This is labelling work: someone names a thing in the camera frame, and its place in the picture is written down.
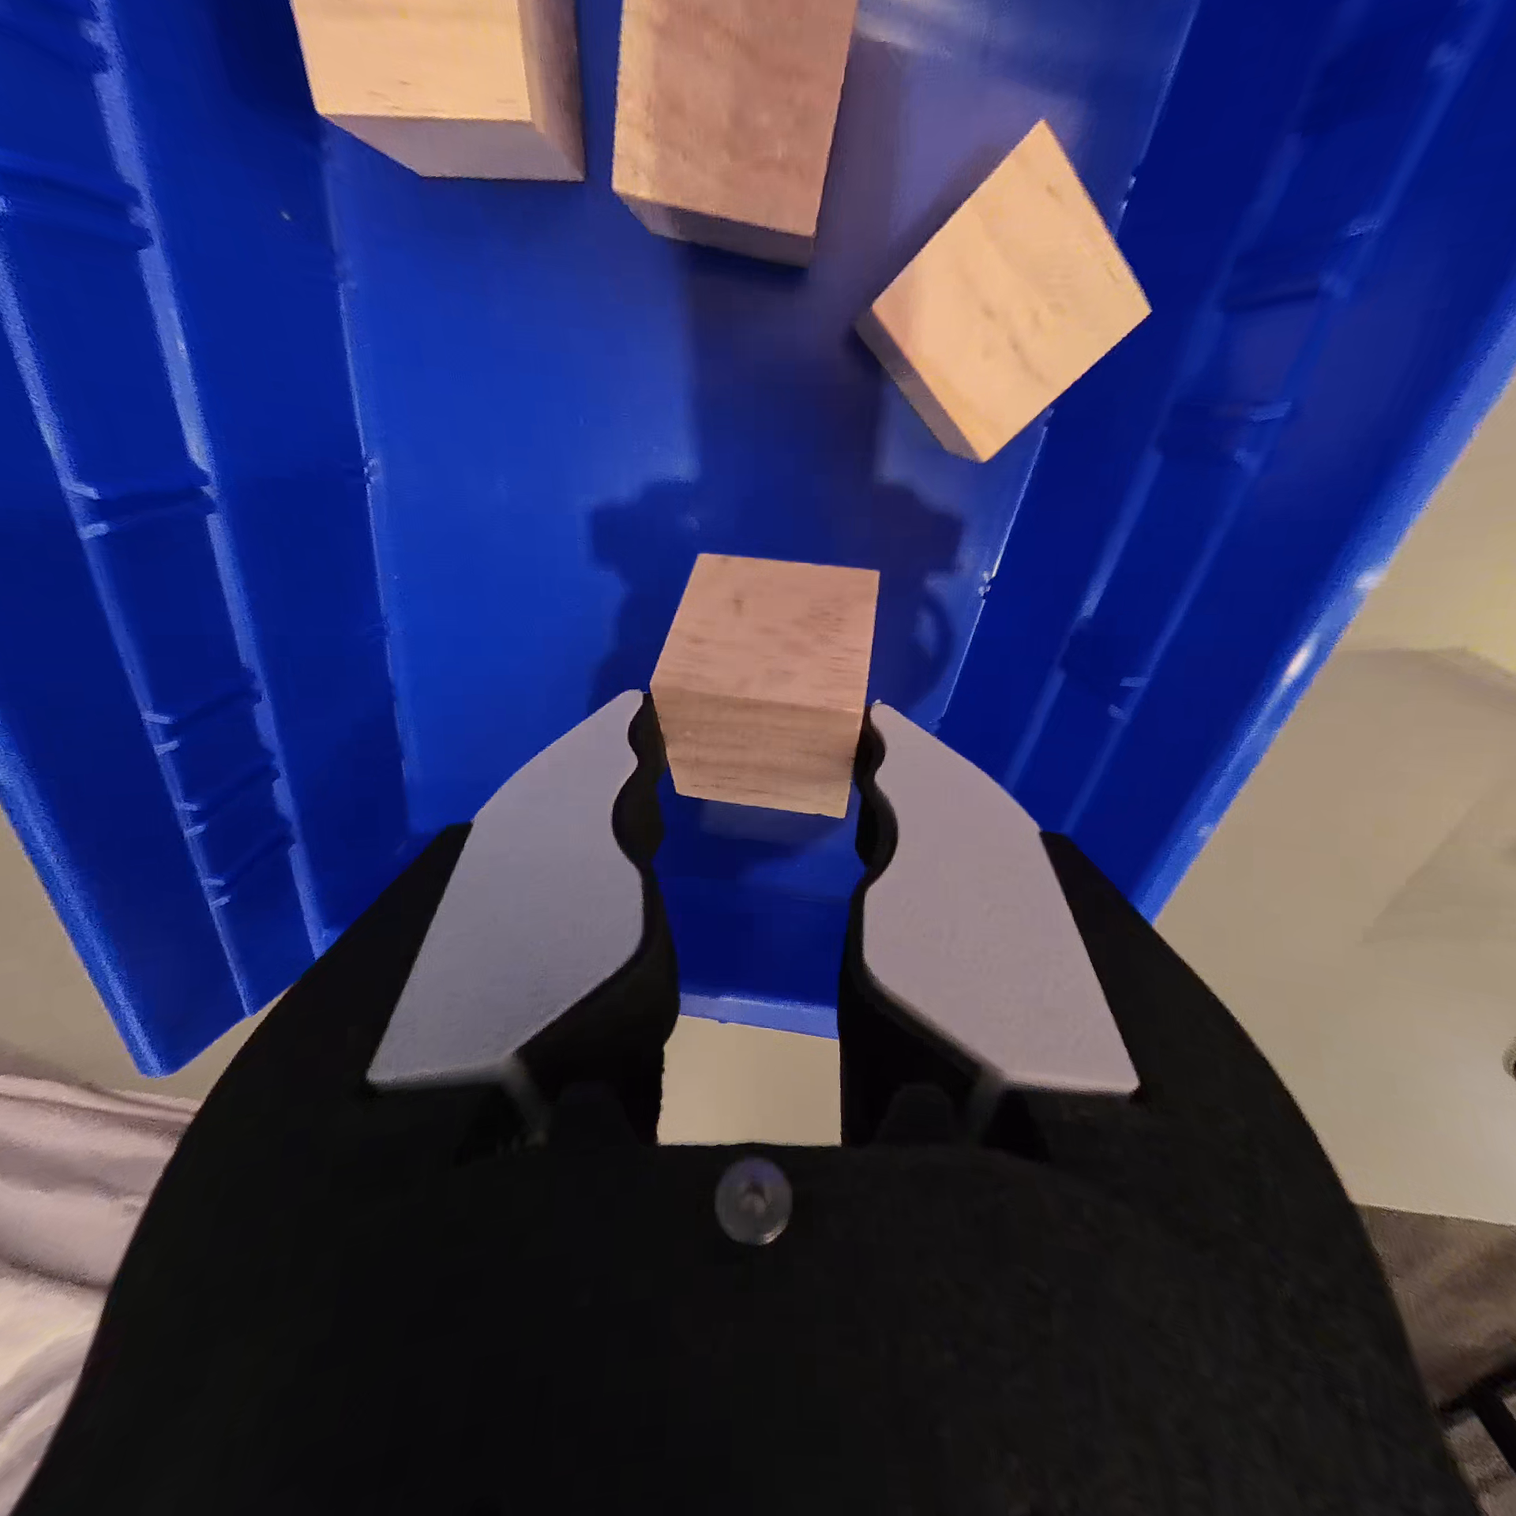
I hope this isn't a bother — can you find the pale grey cloth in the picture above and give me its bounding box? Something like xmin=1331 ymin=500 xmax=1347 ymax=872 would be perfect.
xmin=0 ymin=1072 xmax=206 ymax=1511

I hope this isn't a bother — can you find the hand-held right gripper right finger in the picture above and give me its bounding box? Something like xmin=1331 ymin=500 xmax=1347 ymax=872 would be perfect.
xmin=838 ymin=700 xmax=1143 ymax=1146

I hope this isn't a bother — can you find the dark grey cloth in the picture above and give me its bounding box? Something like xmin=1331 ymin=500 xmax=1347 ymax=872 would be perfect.
xmin=1356 ymin=1202 xmax=1516 ymax=1516

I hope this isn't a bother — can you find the blue plastic bin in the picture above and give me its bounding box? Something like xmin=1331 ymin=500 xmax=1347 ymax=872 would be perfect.
xmin=0 ymin=0 xmax=1516 ymax=1079

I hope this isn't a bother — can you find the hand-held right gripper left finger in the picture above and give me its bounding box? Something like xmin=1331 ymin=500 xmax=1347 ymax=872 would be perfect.
xmin=365 ymin=690 xmax=683 ymax=1146

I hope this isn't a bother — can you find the wooden cube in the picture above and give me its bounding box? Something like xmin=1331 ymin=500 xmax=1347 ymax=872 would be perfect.
xmin=650 ymin=552 xmax=881 ymax=820
xmin=856 ymin=119 xmax=1154 ymax=464
xmin=613 ymin=0 xmax=860 ymax=267
xmin=291 ymin=0 xmax=587 ymax=182

